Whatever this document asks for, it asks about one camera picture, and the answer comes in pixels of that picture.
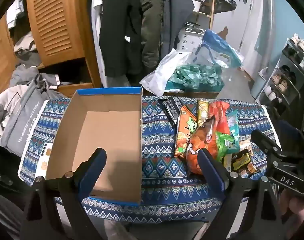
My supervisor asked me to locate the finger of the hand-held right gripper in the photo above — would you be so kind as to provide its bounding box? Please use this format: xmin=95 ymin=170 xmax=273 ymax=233
xmin=252 ymin=129 xmax=284 ymax=155
xmin=277 ymin=120 xmax=304 ymax=150

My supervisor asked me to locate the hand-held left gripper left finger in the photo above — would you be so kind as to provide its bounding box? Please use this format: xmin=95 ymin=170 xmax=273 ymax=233
xmin=19 ymin=148 xmax=107 ymax=240

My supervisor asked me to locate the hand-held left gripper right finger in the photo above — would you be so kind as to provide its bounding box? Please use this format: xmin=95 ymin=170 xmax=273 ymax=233
xmin=197 ymin=148 xmax=288 ymax=240

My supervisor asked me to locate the green snack packet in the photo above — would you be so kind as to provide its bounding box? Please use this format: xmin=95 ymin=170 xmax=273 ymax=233
xmin=215 ymin=131 xmax=239 ymax=162

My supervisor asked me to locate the orange chips bag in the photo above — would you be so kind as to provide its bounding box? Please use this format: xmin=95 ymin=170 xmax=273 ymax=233
xmin=185 ymin=117 xmax=217 ymax=175

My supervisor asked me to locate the orange packet with green print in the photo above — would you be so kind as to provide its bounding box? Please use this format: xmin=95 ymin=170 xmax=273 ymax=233
xmin=175 ymin=105 xmax=200 ymax=158

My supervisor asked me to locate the cardboard box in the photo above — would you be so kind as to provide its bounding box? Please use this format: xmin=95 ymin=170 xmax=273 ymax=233
xmin=45 ymin=87 xmax=143 ymax=207

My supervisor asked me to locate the person's right hand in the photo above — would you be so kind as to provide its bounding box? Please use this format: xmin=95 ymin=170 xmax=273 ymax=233
xmin=280 ymin=192 xmax=304 ymax=233

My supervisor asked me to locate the black and yellow snack packet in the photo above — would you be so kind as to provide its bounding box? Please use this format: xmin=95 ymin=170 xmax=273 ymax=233
xmin=223 ymin=149 xmax=258 ymax=178

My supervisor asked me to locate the light teal snack packet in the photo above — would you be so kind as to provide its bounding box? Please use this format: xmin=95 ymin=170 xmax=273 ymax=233
xmin=226 ymin=110 xmax=241 ymax=147

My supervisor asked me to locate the grey shoe rack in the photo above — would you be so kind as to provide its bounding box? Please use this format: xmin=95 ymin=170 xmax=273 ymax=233
xmin=256 ymin=34 xmax=304 ymax=120

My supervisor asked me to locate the white phone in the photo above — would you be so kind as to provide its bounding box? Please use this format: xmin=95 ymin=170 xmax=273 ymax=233
xmin=36 ymin=142 xmax=53 ymax=178

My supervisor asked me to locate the red snack bag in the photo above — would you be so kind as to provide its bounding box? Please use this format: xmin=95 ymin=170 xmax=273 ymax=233
xmin=207 ymin=101 xmax=231 ymax=134

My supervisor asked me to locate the white trash bin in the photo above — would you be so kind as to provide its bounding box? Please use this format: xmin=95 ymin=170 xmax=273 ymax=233
xmin=250 ymin=67 xmax=269 ymax=100

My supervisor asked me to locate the blue patterned tablecloth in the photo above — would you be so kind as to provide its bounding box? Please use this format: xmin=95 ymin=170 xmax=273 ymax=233
xmin=18 ymin=97 xmax=283 ymax=223

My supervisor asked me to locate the grey hoodie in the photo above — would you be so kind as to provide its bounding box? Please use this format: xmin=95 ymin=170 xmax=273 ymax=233
xmin=0 ymin=80 xmax=67 ymax=155

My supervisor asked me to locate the grey cloth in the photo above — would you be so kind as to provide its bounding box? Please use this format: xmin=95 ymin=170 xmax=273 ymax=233
xmin=0 ymin=189 xmax=26 ymax=240

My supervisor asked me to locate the pile of teal plastic bags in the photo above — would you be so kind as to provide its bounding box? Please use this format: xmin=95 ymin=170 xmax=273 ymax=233
xmin=166 ymin=64 xmax=224 ymax=93

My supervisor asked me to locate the white plastic bag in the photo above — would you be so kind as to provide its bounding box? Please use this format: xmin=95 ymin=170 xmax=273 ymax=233
xmin=139 ymin=49 xmax=200 ymax=97

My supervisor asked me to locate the grey clothes pile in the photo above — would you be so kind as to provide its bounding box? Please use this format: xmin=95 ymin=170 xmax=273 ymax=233
xmin=9 ymin=32 xmax=60 ymax=88

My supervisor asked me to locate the white door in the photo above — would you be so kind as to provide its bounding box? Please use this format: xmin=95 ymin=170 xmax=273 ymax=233
xmin=238 ymin=0 xmax=275 ymax=55

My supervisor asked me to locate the white bucket with metal lid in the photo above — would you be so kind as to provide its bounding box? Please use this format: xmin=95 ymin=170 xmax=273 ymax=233
xmin=177 ymin=22 xmax=205 ymax=53

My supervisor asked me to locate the white hanging garment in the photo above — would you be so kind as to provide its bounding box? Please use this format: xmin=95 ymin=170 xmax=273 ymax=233
xmin=88 ymin=0 xmax=110 ymax=88

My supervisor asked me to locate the grey bag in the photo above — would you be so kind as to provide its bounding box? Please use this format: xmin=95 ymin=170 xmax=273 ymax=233
xmin=214 ymin=0 xmax=237 ymax=14

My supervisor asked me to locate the black hanging coat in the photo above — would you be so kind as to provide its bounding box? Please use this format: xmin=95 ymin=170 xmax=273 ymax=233
xmin=99 ymin=0 xmax=144 ymax=78

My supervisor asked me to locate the wooden rack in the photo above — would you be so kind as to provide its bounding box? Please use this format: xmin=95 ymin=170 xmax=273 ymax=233
xmin=192 ymin=0 xmax=216 ymax=30

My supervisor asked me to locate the olive hanging jacket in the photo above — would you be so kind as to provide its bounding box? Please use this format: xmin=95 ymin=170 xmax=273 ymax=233
xmin=139 ymin=0 xmax=165 ymax=77

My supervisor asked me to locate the grey-blue hanging coat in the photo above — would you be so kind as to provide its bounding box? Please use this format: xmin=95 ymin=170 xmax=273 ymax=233
xmin=162 ymin=0 xmax=200 ymax=55

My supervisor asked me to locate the wooden louvred wardrobe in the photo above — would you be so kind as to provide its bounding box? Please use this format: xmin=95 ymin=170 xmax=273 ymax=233
xmin=0 ymin=0 xmax=102 ymax=98

